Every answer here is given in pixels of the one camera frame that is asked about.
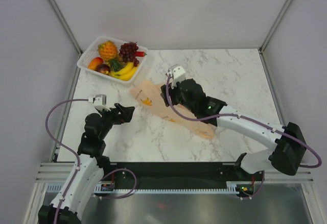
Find fake orange mango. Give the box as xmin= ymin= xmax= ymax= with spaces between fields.
xmin=87 ymin=57 xmax=103 ymax=70

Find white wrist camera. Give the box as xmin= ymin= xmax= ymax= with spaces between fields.
xmin=166 ymin=64 xmax=186 ymax=89
xmin=88 ymin=94 xmax=110 ymax=112

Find white slotted cable duct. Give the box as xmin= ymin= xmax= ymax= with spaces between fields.
xmin=46 ymin=183 xmax=239 ymax=194

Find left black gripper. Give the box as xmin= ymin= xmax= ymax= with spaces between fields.
xmin=97 ymin=103 xmax=134 ymax=140

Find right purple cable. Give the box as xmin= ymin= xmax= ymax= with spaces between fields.
xmin=165 ymin=76 xmax=322 ymax=168

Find fake red chili pepper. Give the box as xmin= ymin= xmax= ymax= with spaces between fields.
xmin=135 ymin=51 xmax=147 ymax=57

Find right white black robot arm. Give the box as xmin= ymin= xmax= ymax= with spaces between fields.
xmin=160 ymin=79 xmax=306 ymax=180

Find aluminium frame rail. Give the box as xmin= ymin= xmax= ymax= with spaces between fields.
xmin=36 ymin=163 xmax=314 ymax=184

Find fake orange pineapple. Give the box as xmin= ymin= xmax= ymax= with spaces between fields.
xmin=98 ymin=41 xmax=123 ymax=72

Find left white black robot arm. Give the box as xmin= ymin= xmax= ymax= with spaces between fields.
xmin=38 ymin=101 xmax=135 ymax=223

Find fake dark red grapes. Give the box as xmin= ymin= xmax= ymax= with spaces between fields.
xmin=119 ymin=42 xmax=139 ymax=67

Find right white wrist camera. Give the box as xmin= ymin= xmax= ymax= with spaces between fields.
xmin=166 ymin=64 xmax=186 ymax=89

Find peach banana-print plastic bag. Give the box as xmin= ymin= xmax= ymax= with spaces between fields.
xmin=130 ymin=80 xmax=216 ymax=139

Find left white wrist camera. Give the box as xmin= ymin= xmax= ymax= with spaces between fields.
xmin=88 ymin=94 xmax=110 ymax=112

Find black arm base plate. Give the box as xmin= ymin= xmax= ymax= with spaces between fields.
xmin=81 ymin=161 xmax=265 ymax=190

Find fake yellow banana bunch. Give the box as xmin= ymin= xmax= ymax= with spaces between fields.
xmin=109 ymin=62 xmax=139 ymax=81

